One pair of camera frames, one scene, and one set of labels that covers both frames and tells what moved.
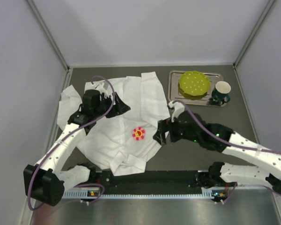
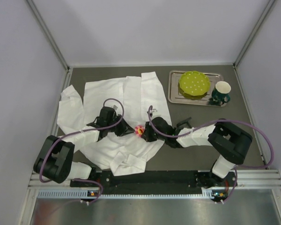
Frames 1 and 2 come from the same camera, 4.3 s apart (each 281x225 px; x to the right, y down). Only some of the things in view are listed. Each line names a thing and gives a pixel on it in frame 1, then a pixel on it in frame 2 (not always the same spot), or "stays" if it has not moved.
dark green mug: (220, 94) stays
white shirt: (124, 141) stays
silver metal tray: (173, 88) stays
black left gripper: (113, 106) → (122, 128)
